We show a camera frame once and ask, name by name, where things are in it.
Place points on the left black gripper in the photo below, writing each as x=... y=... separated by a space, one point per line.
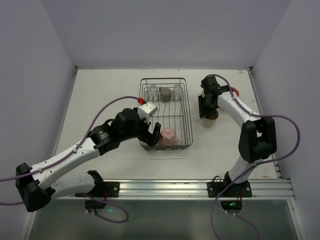
x=146 y=131

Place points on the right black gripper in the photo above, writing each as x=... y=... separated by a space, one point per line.
x=206 y=107

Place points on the pink glass cup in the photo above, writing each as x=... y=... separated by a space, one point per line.
x=169 y=138

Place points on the beige tall cup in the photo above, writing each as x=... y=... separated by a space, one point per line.
x=209 y=121

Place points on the pink tall cup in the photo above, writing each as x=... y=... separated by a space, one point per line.
x=234 y=92

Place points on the clear glass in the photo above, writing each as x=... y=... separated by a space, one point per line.
x=153 y=92
x=177 y=91

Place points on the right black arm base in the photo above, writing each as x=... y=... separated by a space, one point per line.
x=236 y=192

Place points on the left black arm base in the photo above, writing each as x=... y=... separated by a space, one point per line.
x=104 y=191

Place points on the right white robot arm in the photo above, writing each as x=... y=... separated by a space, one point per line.
x=257 y=139

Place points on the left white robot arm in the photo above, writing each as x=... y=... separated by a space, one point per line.
x=42 y=182

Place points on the grey-beige small mug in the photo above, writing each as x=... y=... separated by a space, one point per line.
x=165 y=94

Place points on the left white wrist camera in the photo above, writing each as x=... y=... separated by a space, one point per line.
x=146 y=111

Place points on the wire dish rack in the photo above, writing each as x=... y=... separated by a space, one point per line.
x=174 y=114

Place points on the aluminium mounting rail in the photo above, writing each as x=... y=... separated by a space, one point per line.
x=199 y=189

